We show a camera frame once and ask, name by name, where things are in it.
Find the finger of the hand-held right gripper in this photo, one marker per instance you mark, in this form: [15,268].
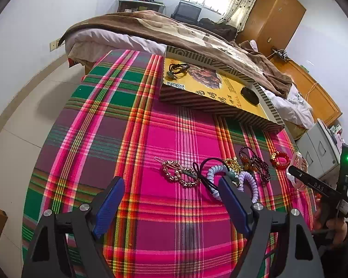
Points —
[298,173]

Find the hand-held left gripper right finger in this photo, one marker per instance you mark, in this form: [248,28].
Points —
[235,205]

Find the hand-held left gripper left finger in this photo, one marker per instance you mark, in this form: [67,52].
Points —
[110,205]

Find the clear plastic bangle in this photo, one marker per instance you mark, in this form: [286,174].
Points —
[297,159]

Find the rhinestone hair clip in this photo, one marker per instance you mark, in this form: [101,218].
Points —
[178,176]

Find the black bangle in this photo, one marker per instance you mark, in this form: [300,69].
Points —
[249,100]

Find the yellow printed cardboard box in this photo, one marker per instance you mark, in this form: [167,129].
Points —
[229,92]

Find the person's right forearm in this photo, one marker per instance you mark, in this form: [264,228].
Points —
[343,257]

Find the person's right hand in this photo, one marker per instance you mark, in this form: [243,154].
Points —
[335,228]

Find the grey metal cabinet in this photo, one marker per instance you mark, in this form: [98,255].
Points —
[316,147]

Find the plaid bed sheet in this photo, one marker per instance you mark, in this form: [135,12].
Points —
[162,139]

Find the power strip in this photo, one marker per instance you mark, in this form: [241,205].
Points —
[279,53]

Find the wooden wardrobe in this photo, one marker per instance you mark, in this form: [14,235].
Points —
[275,14]

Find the white quilt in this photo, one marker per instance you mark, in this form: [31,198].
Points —
[104,39]

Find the dark cloth pile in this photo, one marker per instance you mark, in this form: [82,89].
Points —
[217,27]

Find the patterned curtain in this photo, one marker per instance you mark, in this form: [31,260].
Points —
[240,3]

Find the black television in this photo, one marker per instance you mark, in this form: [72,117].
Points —
[187,11]

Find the wooden desk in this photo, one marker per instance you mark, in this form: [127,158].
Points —
[133,4]

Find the wall socket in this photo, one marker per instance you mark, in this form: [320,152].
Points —
[54,45]

